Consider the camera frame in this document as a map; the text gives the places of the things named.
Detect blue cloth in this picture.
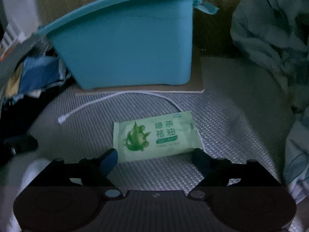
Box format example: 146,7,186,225
14,55,65,97

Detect thin brown board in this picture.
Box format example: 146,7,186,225
74,48,205,95

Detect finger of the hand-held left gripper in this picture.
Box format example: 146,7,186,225
0,135,39,155

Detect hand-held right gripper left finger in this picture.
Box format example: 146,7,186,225
23,148,121,199

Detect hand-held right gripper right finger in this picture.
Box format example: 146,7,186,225
187,148,283,200

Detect black clothing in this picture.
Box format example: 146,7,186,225
0,82,80,165

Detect silver grey folded mat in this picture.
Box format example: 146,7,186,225
0,32,49,87

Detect teal plastic storage box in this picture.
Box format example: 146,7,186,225
36,0,219,90

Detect white charging cable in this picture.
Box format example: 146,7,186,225
57,90,205,150

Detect yellow cloth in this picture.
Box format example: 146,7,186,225
6,77,22,97

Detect white plastic box lid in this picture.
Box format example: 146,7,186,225
21,161,52,189

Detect green wet wipe packet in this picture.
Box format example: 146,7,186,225
113,111,203,163

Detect floral grey quilt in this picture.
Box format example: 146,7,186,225
230,0,309,203

